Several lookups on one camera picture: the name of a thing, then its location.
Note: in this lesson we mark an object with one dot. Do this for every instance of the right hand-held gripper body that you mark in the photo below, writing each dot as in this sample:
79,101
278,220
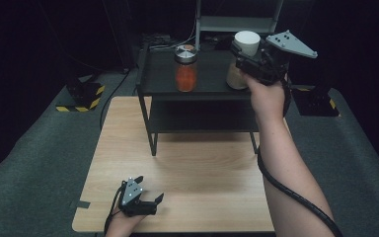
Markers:
273,64

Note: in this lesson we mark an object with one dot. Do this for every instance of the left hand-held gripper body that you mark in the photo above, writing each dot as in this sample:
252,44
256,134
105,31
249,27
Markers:
131,192

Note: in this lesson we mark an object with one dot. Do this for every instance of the glass jar with beige powder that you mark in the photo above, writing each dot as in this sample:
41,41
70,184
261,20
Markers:
246,41

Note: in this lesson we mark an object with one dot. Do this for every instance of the black metal rack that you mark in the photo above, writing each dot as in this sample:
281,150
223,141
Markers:
210,70

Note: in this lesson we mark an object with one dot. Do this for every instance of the glass jar with orange contents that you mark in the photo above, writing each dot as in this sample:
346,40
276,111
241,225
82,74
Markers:
186,77

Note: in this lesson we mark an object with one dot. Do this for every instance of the person's left hand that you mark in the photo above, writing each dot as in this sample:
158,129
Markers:
121,225

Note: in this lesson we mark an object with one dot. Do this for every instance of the person's right hand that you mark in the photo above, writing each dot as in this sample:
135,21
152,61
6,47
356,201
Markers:
268,98

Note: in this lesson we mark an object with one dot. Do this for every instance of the grey metal stand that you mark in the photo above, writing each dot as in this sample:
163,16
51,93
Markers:
233,23

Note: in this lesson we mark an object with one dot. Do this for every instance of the grey tape piece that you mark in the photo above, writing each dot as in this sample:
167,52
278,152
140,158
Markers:
80,204

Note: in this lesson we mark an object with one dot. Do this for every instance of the black stand base striped edge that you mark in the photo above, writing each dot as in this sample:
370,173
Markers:
316,102
82,95

